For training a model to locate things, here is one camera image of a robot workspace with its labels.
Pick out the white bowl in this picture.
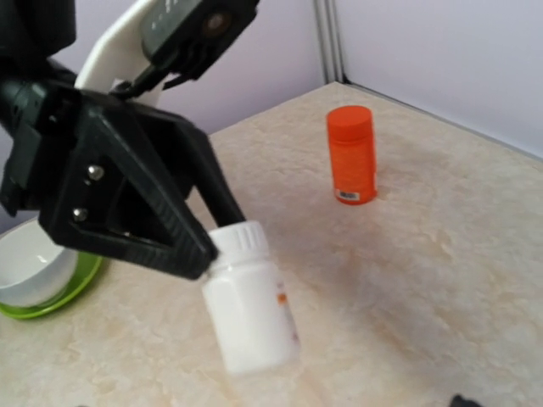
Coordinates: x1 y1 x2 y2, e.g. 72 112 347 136
1 220 78 308

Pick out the green plate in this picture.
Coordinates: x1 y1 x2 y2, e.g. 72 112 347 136
1 252 105 321

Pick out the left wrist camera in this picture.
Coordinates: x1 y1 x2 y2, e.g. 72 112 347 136
75 1 259 106

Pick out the orange pill bottle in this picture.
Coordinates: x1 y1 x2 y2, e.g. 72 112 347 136
326 105 378 205

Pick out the small white clear bottle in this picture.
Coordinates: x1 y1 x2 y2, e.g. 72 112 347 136
203 221 300 376

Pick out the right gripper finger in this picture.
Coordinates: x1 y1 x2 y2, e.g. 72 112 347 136
450 393 484 407

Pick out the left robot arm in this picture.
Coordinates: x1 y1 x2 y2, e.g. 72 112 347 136
1 1 258 280

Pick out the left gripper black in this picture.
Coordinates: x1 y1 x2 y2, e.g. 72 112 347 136
1 80 246 280

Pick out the left aluminium corner post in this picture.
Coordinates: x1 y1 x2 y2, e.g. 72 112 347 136
312 0 350 84

